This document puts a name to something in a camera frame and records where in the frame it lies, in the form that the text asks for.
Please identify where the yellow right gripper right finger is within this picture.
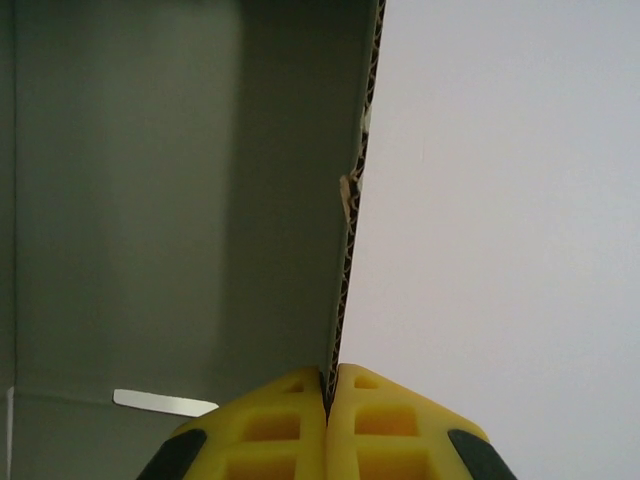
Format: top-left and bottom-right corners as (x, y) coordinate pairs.
(326, 362), (517, 480)

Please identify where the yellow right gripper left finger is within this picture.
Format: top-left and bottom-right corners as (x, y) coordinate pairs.
(135, 365), (327, 480)

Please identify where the white corrugated cardboard box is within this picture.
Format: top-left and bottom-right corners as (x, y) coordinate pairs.
(0, 0), (389, 480)

